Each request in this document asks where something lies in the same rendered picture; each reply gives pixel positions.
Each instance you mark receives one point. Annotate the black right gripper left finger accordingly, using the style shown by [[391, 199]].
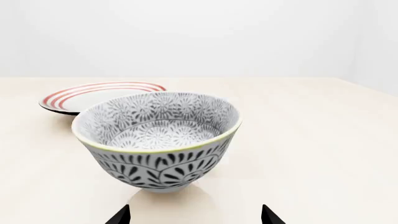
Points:
[[121, 217]]

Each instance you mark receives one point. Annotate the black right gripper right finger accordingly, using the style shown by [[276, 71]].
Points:
[[270, 217]]

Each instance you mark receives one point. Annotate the red striped white plate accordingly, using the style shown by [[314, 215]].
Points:
[[77, 99]]

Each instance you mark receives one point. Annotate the black floral patterned white bowl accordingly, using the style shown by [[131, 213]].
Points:
[[157, 140]]

